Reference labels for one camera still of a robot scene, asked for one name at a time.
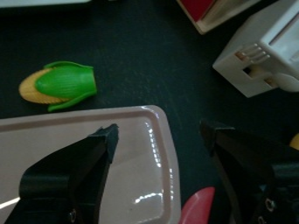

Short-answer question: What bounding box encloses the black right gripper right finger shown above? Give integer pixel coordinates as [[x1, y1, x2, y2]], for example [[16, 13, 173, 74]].
[[199, 118, 299, 224]]

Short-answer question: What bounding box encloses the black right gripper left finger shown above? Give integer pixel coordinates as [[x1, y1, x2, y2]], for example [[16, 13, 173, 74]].
[[4, 123, 120, 224]]

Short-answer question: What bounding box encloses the white toy toaster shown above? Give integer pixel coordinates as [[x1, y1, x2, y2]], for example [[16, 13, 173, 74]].
[[211, 0, 299, 98]]

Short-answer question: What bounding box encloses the red plastic toy piece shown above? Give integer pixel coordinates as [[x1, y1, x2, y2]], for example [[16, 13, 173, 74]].
[[177, 186, 216, 224]]

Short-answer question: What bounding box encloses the yellow toy piece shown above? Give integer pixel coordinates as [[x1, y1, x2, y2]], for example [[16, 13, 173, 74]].
[[288, 133, 299, 151]]

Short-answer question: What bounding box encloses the toy corn cob green husk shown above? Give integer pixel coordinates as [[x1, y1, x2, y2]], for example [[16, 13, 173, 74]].
[[17, 60, 98, 113]]

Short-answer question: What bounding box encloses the wooden box with red panel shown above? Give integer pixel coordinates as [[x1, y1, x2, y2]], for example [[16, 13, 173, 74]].
[[175, 0, 263, 35]]

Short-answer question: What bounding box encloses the pink plastic tray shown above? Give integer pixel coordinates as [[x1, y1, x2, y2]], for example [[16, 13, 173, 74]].
[[0, 105, 183, 224]]

